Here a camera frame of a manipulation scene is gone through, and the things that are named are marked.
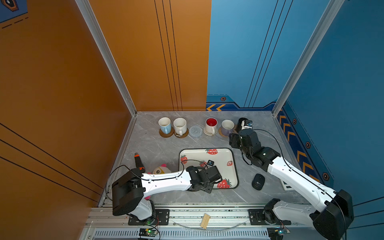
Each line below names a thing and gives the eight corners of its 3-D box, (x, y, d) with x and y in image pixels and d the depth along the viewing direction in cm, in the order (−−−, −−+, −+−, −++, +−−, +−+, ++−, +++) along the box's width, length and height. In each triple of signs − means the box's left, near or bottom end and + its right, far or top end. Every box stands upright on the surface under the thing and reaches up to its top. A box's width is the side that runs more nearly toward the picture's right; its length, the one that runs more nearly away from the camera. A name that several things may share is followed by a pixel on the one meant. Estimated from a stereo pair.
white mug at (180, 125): (173, 140, 105) (172, 131, 97) (175, 126, 113) (173, 117, 105) (186, 140, 105) (185, 131, 97) (186, 126, 113) (186, 117, 105)
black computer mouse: (249, 185, 85) (251, 184, 83) (255, 173, 90) (256, 171, 88) (260, 191, 83) (261, 190, 81) (265, 178, 88) (266, 177, 86)
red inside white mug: (205, 136, 107) (206, 129, 100) (205, 124, 114) (205, 117, 108) (217, 136, 107) (218, 129, 100) (216, 124, 114) (217, 117, 108)
